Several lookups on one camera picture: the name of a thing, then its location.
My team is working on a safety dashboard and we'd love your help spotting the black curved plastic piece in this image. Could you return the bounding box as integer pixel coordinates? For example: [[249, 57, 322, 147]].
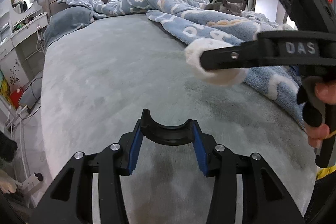
[[140, 109, 194, 146]]

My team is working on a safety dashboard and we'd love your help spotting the right hand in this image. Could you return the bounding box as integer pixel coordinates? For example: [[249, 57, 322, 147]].
[[305, 81, 335, 148]]

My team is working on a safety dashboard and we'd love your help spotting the white clothes rack base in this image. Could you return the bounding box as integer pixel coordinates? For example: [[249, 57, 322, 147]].
[[1, 97, 44, 191]]

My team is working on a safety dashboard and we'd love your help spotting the grey cat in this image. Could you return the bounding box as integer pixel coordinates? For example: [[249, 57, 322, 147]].
[[205, 0, 243, 16]]

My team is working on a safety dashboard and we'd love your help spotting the cream hanging coat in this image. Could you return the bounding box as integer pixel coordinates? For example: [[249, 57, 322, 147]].
[[0, 169, 17, 194]]

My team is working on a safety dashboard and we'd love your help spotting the blue cloud pattern blanket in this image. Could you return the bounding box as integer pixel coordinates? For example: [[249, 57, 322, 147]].
[[57, 0, 303, 126]]

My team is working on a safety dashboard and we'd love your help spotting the black hanging garment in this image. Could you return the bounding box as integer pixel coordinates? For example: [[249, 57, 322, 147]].
[[0, 132, 18, 162]]

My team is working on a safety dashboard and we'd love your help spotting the red box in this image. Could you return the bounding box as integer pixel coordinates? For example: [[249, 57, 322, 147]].
[[10, 88, 23, 109]]

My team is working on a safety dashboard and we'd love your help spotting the bed with grey-green sheet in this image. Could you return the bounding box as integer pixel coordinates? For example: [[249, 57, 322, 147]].
[[41, 14, 316, 223]]

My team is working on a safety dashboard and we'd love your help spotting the white dressing table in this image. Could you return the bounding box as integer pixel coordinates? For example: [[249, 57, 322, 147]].
[[1, 7, 49, 89]]

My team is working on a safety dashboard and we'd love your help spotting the blue-grey pillow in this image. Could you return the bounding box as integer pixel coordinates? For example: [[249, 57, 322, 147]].
[[43, 6, 94, 49]]

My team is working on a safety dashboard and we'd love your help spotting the black power cable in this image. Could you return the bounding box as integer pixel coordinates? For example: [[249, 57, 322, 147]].
[[15, 77, 43, 119]]

